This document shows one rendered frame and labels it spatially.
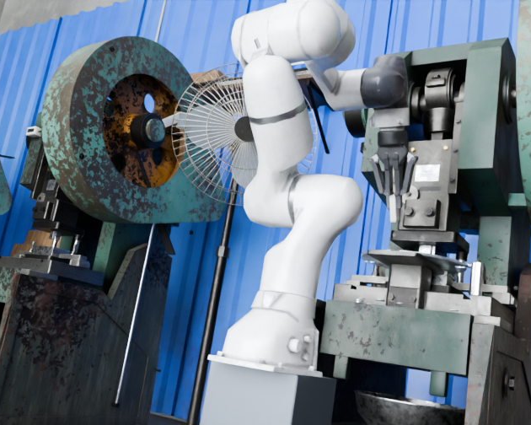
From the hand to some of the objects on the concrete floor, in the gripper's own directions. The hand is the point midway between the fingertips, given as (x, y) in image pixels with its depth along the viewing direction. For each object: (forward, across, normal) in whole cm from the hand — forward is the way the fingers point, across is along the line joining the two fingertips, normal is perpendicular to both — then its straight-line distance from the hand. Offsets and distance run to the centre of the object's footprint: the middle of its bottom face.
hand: (394, 207), depth 154 cm
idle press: (+112, -171, +25) cm, 206 cm away
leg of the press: (+99, +28, +3) cm, 103 cm away
